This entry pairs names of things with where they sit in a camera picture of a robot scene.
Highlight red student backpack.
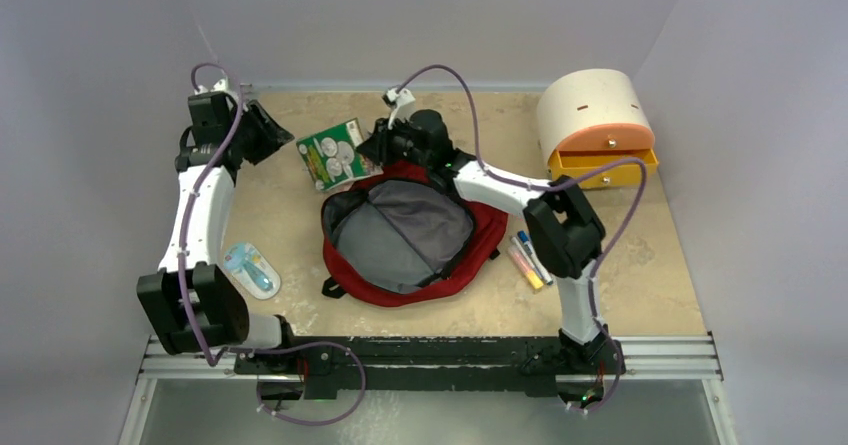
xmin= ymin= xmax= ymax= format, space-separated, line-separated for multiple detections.
xmin=321 ymin=162 xmax=508 ymax=307

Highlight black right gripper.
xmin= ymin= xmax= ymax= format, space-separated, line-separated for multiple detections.
xmin=359 ymin=112 xmax=432 ymax=170

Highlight white blue oval case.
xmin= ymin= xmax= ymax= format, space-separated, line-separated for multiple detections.
xmin=222 ymin=242 xmax=281 ymax=300

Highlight yellow marker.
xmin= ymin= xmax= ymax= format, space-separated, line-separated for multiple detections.
xmin=508 ymin=246 xmax=545 ymax=291

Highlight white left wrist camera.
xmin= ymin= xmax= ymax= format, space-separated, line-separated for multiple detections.
xmin=194 ymin=78 xmax=241 ymax=99

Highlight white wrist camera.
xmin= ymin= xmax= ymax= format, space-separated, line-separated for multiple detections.
xmin=383 ymin=86 xmax=416 ymax=129
xmin=194 ymin=78 xmax=241 ymax=99

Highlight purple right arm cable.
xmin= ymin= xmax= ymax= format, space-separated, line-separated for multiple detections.
xmin=394 ymin=64 xmax=649 ymax=415

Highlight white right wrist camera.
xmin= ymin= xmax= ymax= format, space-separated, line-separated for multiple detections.
xmin=383 ymin=86 xmax=416 ymax=129

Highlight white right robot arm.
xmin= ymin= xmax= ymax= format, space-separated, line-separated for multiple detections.
xmin=356 ymin=109 xmax=625 ymax=374

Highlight green activity book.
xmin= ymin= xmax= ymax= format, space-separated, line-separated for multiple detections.
xmin=296 ymin=118 xmax=382 ymax=192

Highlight white blue marker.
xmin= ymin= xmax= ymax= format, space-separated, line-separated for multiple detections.
xmin=511 ymin=231 xmax=554 ymax=285

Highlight aluminium frame rails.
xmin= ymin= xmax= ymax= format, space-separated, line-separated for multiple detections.
xmin=117 ymin=82 xmax=740 ymax=445

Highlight orange upper drawer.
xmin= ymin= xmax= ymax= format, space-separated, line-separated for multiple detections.
xmin=542 ymin=123 xmax=655 ymax=163

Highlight cream rounded drawer cabinet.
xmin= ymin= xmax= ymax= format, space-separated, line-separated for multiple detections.
xmin=536 ymin=68 xmax=652 ymax=154

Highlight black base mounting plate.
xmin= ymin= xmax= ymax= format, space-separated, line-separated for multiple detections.
xmin=234 ymin=334 xmax=626 ymax=405

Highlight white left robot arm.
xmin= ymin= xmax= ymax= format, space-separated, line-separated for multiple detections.
xmin=136 ymin=89 xmax=298 ymax=374

